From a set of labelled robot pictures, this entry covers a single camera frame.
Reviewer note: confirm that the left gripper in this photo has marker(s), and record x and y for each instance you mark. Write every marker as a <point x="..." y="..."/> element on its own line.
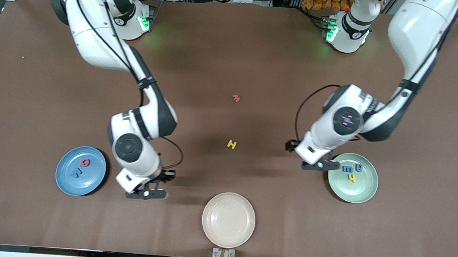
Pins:
<point x="289" y="145"/>

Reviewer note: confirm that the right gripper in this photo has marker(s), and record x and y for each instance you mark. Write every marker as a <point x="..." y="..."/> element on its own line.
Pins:
<point x="166" y="175"/>

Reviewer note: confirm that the blue foam lowercase m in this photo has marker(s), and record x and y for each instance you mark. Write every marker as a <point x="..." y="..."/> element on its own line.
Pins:
<point x="347" y="168"/>

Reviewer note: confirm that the blue foam lowercase e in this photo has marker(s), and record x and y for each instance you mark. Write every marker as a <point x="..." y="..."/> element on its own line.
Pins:
<point x="358" y="167"/>

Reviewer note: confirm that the yellow foam lowercase h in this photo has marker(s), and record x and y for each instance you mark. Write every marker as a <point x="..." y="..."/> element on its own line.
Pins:
<point x="352" y="178"/>

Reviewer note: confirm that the red foam uppercase Q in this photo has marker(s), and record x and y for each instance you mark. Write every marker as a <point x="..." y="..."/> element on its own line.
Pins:
<point x="85" y="162"/>

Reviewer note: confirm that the blue foam uppercase M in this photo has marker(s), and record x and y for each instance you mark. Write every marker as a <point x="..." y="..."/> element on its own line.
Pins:
<point x="76" y="173"/>

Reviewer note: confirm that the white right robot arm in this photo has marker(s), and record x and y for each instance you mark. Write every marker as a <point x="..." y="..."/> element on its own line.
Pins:
<point x="98" y="42"/>

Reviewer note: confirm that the blue plate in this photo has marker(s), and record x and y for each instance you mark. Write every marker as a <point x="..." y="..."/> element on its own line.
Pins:
<point x="88" y="183"/>

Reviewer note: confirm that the green plate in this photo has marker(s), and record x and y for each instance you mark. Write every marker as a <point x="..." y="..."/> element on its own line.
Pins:
<point x="359" y="190"/>

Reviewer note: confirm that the yellow foam uppercase H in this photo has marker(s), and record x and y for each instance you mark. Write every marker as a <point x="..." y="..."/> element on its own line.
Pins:
<point x="231" y="144"/>

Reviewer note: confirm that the red foam lowercase w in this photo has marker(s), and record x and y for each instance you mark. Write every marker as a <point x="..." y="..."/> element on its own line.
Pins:
<point x="236" y="98"/>

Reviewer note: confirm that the beige plate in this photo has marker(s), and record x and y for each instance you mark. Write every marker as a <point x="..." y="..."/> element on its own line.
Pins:
<point x="228" y="220"/>

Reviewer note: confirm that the brown table cover sheet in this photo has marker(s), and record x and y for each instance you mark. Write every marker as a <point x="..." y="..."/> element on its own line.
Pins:
<point x="257" y="66"/>

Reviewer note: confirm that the bag of orange fruit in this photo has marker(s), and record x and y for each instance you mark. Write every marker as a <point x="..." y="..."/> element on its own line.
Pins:
<point x="326" y="0"/>

